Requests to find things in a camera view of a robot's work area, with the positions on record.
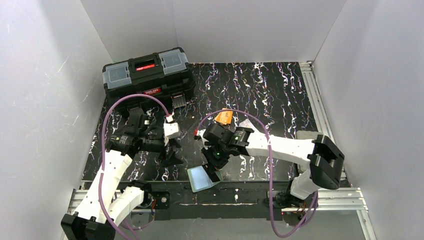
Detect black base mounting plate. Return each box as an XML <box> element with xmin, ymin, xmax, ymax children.
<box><xmin>81</xmin><ymin>180</ymin><xmax>350</xmax><ymax>221</ymax></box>

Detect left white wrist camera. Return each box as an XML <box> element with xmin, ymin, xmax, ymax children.
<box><xmin>163</xmin><ymin>122</ymin><xmax>181</xmax><ymax>145</ymax></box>

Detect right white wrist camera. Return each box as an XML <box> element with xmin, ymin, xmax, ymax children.
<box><xmin>193</xmin><ymin>129</ymin><xmax>208</xmax><ymax>146</ymax></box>

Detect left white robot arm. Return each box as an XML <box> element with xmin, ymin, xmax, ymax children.
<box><xmin>61</xmin><ymin>110</ymin><xmax>182</xmax><ymax>240</ymax></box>

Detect black toolbox with grey lids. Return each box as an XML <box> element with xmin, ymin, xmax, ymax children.
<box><xmin>102</xmin><ymin>47</ymin><xmax>197</xmax><ymax>110</ymax></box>

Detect aluminium frame rail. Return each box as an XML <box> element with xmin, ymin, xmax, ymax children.
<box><xmin>299</xmin><ymin>61</ymin><xmax>347</xmax><ymax>181</ymax></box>

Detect mint green card holder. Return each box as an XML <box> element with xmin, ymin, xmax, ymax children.
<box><xmin>187</xmin><ymin>166</ymin><xmax>224</xmax><ymax>193</ymax></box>

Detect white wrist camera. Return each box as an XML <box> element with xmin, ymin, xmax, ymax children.
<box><xmin>163</xmin><ymin>122</ymin><xmax>181</xmax><ymax>145</ymax></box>
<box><xmin>193</xmin><ymin>129</ymin><xmax>208</xmax><ymax>146</ymax></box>

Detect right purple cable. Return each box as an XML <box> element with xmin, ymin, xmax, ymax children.
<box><xmin>194</xmin><ymin>109</ymin><xmax>320</xmax><ymax>239</ymax></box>

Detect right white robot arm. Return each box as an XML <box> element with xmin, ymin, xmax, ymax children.
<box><xmin>194</xmin><ymin>123</ymin><xmax>345</xmax><ymax>200</ymax></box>

